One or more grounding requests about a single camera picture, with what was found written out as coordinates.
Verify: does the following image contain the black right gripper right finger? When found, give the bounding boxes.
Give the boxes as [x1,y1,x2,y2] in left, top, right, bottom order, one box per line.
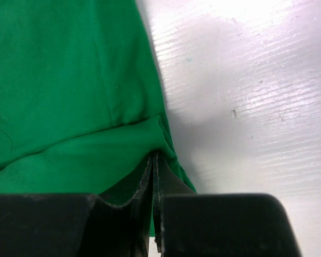
[152,153,301,256]

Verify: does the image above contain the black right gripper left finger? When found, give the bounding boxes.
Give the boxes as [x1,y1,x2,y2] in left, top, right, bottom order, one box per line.
[0,155,152,256]

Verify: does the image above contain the green t shirt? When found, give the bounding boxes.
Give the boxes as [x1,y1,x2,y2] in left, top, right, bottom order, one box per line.
[0,1,192,194]

